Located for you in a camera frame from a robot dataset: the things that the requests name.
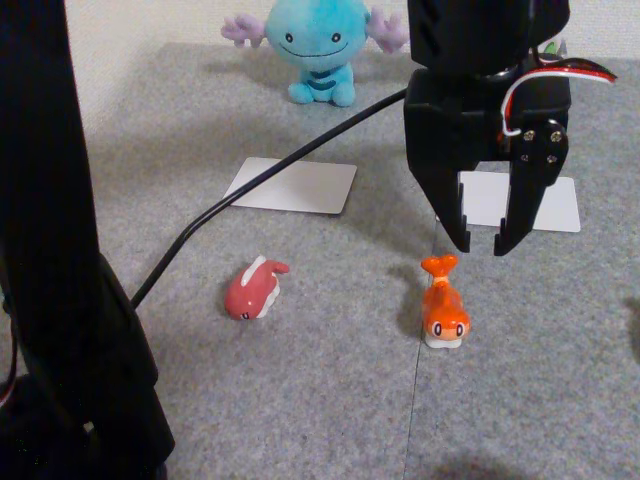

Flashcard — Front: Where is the blue Wooper plush toy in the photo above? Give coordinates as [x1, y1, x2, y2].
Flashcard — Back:
[220, 0, 410, 108]

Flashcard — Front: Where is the red white black servo wire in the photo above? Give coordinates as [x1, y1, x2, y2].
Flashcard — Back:
[497, 47, 619, 139]

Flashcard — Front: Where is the black cable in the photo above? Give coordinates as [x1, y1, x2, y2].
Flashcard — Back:
[130, 88, 409, 307]

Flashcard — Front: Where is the white rectangular card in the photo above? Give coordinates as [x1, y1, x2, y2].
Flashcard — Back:
[434, 171, 582, 234]
[223, 157, 358, 216]

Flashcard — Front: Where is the red fish-shaped sushi figure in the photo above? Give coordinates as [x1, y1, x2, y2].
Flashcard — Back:
[223, 254, 291, 324]

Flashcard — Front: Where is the orange fish-shaped sushi figure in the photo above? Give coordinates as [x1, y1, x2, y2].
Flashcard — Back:
[419, 253, 472, 350]

